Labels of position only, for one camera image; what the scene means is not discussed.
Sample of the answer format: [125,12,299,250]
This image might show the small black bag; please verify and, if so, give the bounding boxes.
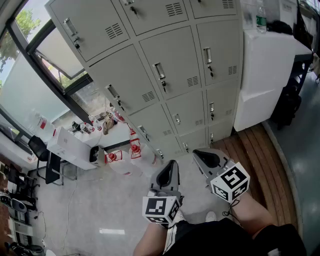
[266,19,294,36]

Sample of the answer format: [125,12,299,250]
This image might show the brown crumpled bag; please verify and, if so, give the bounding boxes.
[102,113,116,136]

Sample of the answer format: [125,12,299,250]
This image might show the person's left forearm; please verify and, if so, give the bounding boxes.
[132,221,173,256]

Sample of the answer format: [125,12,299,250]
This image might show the person's black clothing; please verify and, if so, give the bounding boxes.
[162,217,307,256]

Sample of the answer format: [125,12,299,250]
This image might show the white bin with black opening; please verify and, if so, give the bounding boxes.
[89,145,106,168]

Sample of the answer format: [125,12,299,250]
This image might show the red white plastic package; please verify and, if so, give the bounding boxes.
[111,109,126,123]

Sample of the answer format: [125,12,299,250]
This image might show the grey metal locker cabinet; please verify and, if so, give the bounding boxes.
[44,0,245,163]

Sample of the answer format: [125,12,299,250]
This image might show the green label water bottle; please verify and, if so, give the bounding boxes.
[255,0,268,35]

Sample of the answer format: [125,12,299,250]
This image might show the black window frame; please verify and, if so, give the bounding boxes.
[0,14,106,131]

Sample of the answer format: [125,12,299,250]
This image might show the black mesh chair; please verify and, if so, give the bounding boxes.
[27,134,78,187]

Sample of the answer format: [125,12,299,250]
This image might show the clear container with red label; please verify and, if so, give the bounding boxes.
[26,108,57,141]

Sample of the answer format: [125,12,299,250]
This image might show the hanging dark jackets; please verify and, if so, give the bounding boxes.
[292,0,320,51]

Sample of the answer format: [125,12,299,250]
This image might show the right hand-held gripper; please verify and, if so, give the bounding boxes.
[192,147,251,204]

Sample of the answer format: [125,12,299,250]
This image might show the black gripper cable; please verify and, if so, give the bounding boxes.
[222,198,241,223]

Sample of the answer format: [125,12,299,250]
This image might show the small red cap bottle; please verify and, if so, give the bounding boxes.
[81,121,95,135]
[88,114,103,132]

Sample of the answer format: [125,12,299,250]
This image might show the black backpack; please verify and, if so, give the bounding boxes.
[271,77,303,131]

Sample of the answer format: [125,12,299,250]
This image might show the frosted window sash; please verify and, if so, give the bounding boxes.
[26,19,87,81]

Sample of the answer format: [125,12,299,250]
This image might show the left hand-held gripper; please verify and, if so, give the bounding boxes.
[142,160,185,225]

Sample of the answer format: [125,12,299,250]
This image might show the person's right forearm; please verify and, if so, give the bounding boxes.
[229,191,276,241]

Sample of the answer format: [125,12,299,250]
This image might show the wooden slat platform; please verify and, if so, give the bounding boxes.
[211,123,300,230]

